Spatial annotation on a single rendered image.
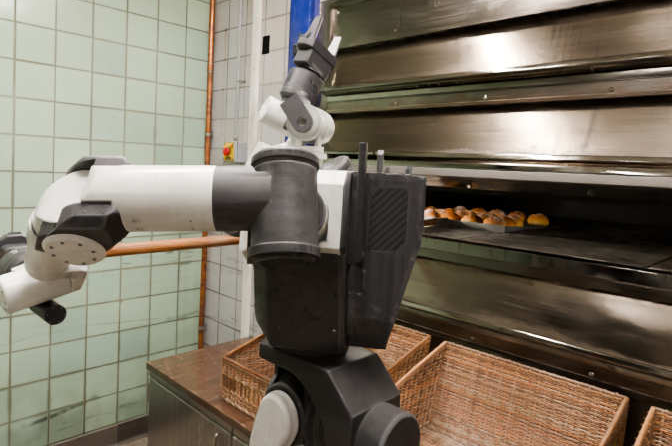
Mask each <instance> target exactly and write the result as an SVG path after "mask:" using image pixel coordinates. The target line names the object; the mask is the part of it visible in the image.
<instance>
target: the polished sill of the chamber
mask: <svg viewBox="0 0 672 446"><path fill-rule="evenodd" d="M420 248H426V249H432V250H437V251H443V252H449V253H455V254H460V255H466V256H472V257H478V258H483V259H489V260H495V261H501V262H506V263H512V264H518V265H524V266H529V267H535V268H541V269H547V270H552V271H558V272H564V273H570V274H575V275H581V276H587V277H593V278H598V279H604V280H610V281H616V282H621V283H627V284H633V285H639V286H644V287H650V288H656V289H662V290H667V291H672V272H668V271H662V270H655V269H648V268H642V267H635V266H629V265H622V264H615V263H609V262H602V261H596V260H589V259H582V258H576V257H569V256H563V255H556V254H550V253H543V252H536V251H530V250H523V249H517V248H510V247H503V246H497V245H490V244H484V243H477V242H470V241H464V240H457V239H451V238H444V237H437V236H431V235H424V234H423V235H422V242H421V245H420Z"/></svg>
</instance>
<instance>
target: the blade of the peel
mask: <svg viewBox="0 0 672 446"><path fill-rule="evenodd" d="M448 225H449V226H456V227H464V228H471V229H479V230H487V231H494V232H502V233H507V232H514V231H521V230H528V229H536V228H542V227H537V226H529V225H523V227H520V226H502V225H494V224H486V223H478V222H469V221H461V220H453V219H448Z"/></svg>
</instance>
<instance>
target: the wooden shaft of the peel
mask: <svg viewBox="0 0 672 446"><path fill-rule="evenodd" d="M436 223H437V221H436V219H434V218H433V219H424V226H434V225H436ZM239 242H240V237H233V236H230V235H220V236H208V237H195V238H183V239H170V240H158V241H145V242H133V243H120V244H116V245H115V246H114V247H113V248H111V249H110V250H108V251H107V254H106V257H105V258H107V257H117V256H127V255H137V254H148V253H158V252H168V251H178V250H188V249H199V248H209V247H219V246H229V245H239Z"/></svg>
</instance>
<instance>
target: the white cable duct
mask: <svg viewBox="0 0 672 446"><path fill-rule="evenodd" d="M261 20H262V0H254V2H253V28H252V54H251V79H250V105H249V131H248V156H247V161H248V159H249V158H250V156H251V154H252V153H253V151H254V149H255V147H256V145H257V120H258V95H259V70H260V45H261ZM251 271H252V264H247V260H246V259H245V258H244V259H243V285H242V311H241V336H240V339H241V338H245V337H249V321H250V296H251Z"/></svg>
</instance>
